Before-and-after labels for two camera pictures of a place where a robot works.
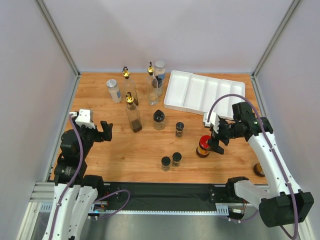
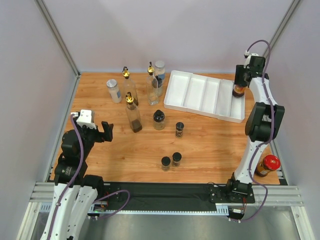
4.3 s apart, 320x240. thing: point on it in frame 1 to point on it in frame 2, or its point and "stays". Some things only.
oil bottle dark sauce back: [129, 86] stays
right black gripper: [219, 133] to [240, 75]
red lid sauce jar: [203, 149] to [238, 91]
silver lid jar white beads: [114, 91] stays
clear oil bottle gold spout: [152, 85] stays
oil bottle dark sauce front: [133, 114] stays
